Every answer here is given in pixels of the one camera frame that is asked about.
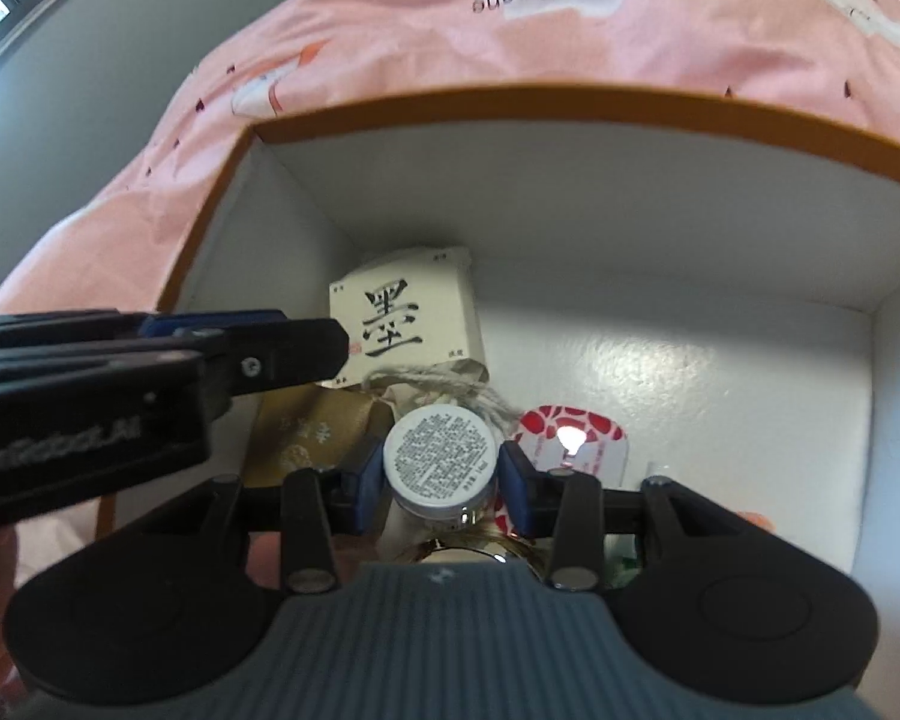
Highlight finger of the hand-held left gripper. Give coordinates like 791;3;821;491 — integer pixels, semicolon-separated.
139;308;292;341
195;317;351;415

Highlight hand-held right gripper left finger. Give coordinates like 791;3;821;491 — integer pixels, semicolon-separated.
146;448;385;595

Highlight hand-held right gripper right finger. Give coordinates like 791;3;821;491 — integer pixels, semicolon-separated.
497;441;755;592

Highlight gold gift box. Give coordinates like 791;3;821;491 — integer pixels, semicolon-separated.
241;388;392;497

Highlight white round jar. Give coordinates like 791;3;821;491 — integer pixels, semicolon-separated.
382;405;498;520

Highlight white calligraphy box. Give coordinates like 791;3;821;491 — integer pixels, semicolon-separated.
328;244;490;392

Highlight orange cardboard box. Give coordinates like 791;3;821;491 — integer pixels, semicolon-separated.
94;82;900;597

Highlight round gold container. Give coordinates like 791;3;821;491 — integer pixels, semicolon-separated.
412;521;511;565

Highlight red and white patterned packet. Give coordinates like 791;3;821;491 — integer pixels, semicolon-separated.
495;403;632;541

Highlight beige twine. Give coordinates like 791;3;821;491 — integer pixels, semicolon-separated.
360;364;522;436

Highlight pink printed blanket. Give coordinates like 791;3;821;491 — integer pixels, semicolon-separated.
0;0;900;320

